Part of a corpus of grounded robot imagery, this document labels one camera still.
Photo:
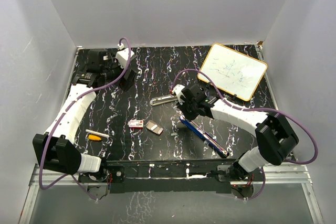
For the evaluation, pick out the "staple strip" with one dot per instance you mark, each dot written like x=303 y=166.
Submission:
x=154 y=127

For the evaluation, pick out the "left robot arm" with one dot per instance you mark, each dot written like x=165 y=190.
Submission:
x=55 y=148

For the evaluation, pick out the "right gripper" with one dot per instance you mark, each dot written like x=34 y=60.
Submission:
x=182 y=108

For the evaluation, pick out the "yellow framed whiteboard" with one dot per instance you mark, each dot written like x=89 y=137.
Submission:
x=232 y=72

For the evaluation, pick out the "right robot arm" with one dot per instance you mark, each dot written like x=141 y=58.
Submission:
x=275 y=137

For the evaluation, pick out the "red staple box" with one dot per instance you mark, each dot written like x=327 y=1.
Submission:
x=136 y=124

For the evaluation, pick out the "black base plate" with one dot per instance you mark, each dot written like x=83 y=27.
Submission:
x=168 y=175

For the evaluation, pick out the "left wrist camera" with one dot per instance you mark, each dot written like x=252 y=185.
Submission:
x=122 y=55

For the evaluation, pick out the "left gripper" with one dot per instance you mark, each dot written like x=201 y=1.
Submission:
x=125 y=83

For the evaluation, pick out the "white marker pen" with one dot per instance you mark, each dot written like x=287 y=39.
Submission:
x=97 y=133

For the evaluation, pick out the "orange marker cap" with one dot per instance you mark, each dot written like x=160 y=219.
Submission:
x=94 y=138

